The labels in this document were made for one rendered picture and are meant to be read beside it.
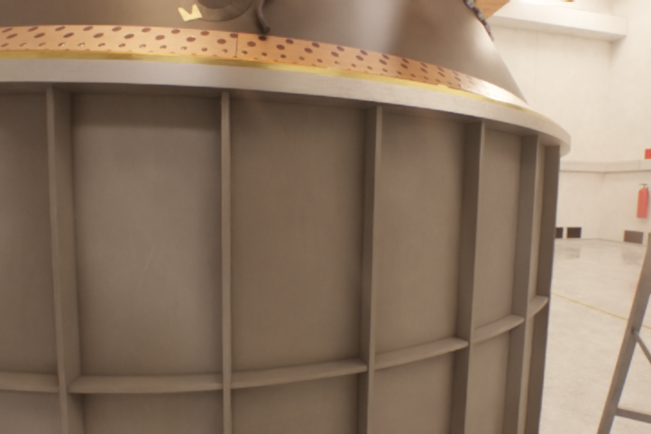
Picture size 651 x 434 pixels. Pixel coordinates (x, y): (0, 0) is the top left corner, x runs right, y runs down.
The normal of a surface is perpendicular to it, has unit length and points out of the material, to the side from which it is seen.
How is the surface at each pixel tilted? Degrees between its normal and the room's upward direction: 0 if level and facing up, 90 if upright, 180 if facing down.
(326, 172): 90
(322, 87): 90
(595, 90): 90
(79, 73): 90
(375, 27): 62
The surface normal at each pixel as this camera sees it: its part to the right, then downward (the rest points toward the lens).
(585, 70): 0.18, 0.07
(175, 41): 0.10, -0.68
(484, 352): 0.57, 0.07
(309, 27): 0.27, -0.40
